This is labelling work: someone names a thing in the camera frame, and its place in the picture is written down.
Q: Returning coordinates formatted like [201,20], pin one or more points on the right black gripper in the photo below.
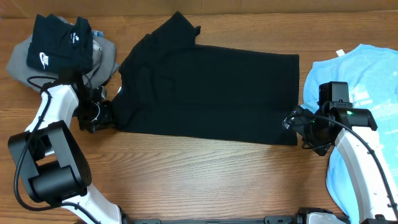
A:
[298,125]

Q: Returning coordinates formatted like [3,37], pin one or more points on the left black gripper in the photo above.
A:
[108,118]

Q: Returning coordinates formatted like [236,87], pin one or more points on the black t-shirt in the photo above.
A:
[173,86]

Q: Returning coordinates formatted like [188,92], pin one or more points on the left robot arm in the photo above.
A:
[51,169]

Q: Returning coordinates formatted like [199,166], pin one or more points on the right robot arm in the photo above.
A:
[353,133]

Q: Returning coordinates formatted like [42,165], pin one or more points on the folded grey garment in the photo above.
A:
[103,67]

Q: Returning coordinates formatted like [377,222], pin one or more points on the folded black Nike shirt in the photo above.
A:
[57,45]

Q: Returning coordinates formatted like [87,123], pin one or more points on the folded light blue garment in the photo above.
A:
[97,33]

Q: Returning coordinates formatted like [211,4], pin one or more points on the light blue t-shirt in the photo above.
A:
[371,74]

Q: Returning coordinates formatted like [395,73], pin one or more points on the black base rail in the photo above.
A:
[266,220]

